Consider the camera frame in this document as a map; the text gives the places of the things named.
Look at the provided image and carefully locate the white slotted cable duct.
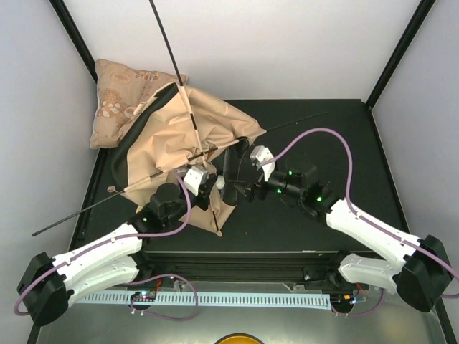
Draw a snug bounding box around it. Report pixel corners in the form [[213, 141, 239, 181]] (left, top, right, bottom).
[[78, 290, 331, 310]]

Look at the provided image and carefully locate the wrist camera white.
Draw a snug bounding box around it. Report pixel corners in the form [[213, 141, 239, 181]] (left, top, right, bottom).
[[183, 165, 209, 196], [250, 145, 275, 182]]

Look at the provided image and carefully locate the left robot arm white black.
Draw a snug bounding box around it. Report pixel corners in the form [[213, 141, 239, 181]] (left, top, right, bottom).
[[14, 179, 215, 326]]

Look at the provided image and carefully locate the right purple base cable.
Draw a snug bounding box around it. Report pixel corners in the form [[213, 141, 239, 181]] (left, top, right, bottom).
[[329, 286, 387, 319]]

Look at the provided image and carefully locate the white fluffy pompom toy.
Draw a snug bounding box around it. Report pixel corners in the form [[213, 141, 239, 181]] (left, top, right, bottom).
[[214, 175, 225, 190]]

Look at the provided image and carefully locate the black frame post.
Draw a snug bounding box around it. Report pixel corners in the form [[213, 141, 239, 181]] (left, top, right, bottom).
[[49, 0, 98, 82], [365, 0, 436, 110]]

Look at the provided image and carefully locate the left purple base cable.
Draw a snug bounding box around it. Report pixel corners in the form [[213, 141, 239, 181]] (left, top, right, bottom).
[[129, 274, 199, 322]]

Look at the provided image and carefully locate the left black frame post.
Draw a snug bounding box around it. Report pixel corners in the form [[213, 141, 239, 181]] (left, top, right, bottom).
[[49, 0, 98, 82]]

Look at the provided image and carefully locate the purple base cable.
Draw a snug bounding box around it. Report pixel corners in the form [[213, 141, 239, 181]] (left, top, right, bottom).
[[329, 286, 387, 319], [129, 274, 199, 322]]

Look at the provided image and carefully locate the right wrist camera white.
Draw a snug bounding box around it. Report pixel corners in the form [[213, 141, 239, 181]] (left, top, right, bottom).
[[250, 145, 275, 182]]

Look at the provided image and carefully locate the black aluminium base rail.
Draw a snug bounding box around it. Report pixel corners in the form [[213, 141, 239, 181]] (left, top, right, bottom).
[[131, 252, 355, 291]]

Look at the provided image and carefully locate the beige patterned pillow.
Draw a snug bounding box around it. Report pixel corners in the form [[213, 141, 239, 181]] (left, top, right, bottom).
[[90, 59, 178, 149]]

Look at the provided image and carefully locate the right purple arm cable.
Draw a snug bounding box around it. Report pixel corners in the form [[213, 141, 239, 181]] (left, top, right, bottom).
[[261, 128, 459, 298]]

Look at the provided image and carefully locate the right black frame post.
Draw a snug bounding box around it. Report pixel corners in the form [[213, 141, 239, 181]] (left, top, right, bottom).
[[365, 0, 436, 110]]

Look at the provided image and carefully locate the beige pet tent fabric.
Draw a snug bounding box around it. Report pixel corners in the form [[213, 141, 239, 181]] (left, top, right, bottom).
[[109, 82, 267, 237]]

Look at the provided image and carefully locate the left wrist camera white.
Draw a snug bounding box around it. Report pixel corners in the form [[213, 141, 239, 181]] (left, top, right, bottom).
[[183, 165, 209, 196]]

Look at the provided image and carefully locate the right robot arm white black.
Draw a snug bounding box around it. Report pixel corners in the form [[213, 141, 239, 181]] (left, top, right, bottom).
[[229, 167, 453, 312]]

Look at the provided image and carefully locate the black tent pole one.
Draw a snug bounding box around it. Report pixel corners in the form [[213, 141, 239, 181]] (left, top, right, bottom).
[[148, 0, 222, 236]]

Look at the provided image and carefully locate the black tent pole two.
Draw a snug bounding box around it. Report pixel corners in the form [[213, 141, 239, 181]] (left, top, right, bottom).
[[31, 110, 330, 237]]

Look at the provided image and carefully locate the small electronics board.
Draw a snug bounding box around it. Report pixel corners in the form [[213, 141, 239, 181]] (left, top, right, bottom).
[[131, 290, 156, 302]]

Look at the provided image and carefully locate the yellow round object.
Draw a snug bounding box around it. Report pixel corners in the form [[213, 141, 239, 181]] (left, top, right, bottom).
[[215, 333, 263, 344]]

